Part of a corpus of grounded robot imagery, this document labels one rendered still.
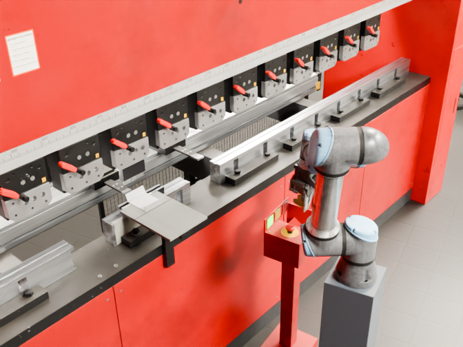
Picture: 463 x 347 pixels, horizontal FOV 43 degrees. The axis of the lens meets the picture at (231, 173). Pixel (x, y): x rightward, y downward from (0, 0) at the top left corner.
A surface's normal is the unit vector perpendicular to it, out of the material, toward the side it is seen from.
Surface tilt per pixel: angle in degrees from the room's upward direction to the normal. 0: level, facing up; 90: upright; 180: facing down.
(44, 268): 90
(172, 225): 0
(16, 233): 90
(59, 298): 0
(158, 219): 0
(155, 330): 90
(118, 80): 90
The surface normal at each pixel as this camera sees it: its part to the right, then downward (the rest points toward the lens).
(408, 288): -0.01, -0.86
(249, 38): 0.75, 0.33
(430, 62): -0.66, 0.39
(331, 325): -0.46, 0.46
